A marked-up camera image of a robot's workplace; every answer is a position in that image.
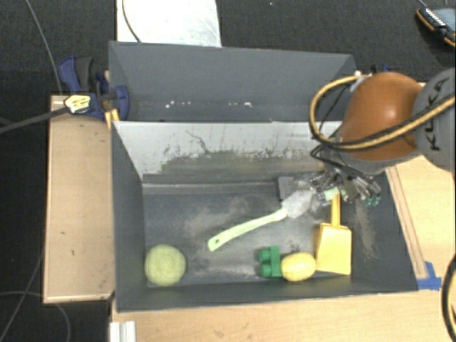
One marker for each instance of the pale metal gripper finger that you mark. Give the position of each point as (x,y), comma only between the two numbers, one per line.
(318,183)
(322,199)

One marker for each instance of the yellow toy shovel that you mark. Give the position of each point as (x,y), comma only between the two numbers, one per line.
(333,249)

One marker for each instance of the yellow toy lemon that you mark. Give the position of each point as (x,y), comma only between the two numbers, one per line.
(298,266)

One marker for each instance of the pale green dish brush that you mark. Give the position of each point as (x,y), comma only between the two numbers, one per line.
(249,226)

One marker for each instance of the green toy brick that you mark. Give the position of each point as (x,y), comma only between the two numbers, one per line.
(269,262)

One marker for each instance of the grey metal bin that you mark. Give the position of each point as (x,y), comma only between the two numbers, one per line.
(213,84)

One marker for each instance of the pale green ball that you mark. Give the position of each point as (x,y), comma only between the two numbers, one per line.
(165,265)

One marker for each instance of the pale wood board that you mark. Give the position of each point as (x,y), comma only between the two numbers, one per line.
(80,208)

